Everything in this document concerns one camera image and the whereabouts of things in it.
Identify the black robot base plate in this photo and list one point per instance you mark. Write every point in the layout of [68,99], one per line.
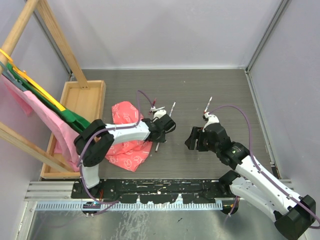
[160,191]

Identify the aluminium rail front edge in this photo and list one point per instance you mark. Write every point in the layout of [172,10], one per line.
[49,191]

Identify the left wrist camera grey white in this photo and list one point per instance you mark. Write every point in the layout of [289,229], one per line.
[159,114]

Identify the dark red capped pen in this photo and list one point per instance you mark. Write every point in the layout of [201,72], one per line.
[153,104]

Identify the yellow hanger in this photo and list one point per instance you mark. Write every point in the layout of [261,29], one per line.
[24,75]

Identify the aluminium corner profile right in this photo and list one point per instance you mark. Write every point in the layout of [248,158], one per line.
[283,4]

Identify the slotted cable duct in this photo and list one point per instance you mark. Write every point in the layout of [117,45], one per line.
[94,206]

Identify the wooden rack base tray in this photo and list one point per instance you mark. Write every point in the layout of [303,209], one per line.
[88,103]

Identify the pink garment on hanger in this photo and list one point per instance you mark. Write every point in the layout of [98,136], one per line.
[63,133]

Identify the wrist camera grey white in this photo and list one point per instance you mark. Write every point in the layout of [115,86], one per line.
[209,119]
[159,114]

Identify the aluminium corner profile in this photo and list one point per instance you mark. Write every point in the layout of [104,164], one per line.
[283,4]
[52,43]

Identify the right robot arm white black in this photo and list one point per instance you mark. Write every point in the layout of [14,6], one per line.
[291,213]

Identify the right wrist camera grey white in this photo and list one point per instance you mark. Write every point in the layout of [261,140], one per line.
[209,119]

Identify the aluminium corner profile left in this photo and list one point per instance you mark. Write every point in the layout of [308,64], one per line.
[52,43]

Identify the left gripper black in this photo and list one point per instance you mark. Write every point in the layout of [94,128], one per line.
[161,139]

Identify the coral patterned cloth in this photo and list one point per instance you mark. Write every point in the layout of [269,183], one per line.
[127,155]

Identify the grey-blue hanger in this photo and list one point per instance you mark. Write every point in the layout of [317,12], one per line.
[11,78]

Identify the green garment on hanger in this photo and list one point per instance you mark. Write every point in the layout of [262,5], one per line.
[75,121]

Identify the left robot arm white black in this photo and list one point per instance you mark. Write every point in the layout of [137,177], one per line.
[95,141]

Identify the short white pen red tip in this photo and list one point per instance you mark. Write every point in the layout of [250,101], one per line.
[172,108]

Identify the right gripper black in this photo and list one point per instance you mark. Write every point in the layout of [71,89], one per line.
[196,133]

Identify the wooden clothes rack frame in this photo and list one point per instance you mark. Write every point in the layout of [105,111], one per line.
[47,15]

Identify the white pen brown cap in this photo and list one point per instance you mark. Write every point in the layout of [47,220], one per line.
[157,147]

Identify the white pen lying crosswise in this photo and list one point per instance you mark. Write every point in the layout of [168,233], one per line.
[155,109]

